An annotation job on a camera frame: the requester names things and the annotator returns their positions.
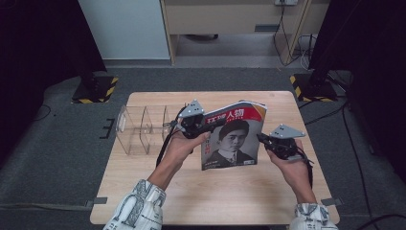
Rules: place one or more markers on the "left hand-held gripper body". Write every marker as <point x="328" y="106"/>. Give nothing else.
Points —
<point x="193" y="123"/>

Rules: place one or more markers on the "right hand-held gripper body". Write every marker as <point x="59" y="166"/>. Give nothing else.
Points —
<point x="285" y="145"/>

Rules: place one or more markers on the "magazine with portrait cover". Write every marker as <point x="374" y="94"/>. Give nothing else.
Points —
<point x="234" y="143"/>

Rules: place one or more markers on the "clear acrylic rack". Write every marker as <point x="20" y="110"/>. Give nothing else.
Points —
<point x="137" y="134"/>

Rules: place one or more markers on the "person's right hand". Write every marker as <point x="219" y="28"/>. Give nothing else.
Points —
<point x="295" y="171"/>

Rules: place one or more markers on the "person's left hand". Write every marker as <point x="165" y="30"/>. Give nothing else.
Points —
<point x="182" y="148"/>

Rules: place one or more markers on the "black stand with striped base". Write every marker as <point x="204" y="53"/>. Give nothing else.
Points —
<point x="314" y="87"/>
<point x="95" y="91"/>

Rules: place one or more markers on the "grey tape piece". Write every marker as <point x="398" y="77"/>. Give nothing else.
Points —
<point x="99" y="201"/>
<point x="332" y="202"/>

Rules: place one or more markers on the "black floor tape mark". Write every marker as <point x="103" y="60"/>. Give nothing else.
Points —
<point x="110" y="127"/>

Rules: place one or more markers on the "light wooden desk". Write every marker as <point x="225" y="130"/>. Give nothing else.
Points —
<point x="217" y="17"/>

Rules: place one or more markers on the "white cabinet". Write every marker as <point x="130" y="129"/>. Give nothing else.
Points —
<point x="127" y="28"/>

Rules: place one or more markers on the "dark curtain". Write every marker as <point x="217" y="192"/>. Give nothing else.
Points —
<point x="38" y="48"/>
<point x="373" y="48"/>

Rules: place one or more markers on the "white power strip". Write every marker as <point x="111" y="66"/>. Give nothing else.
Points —
<point x="286" y="2"/>

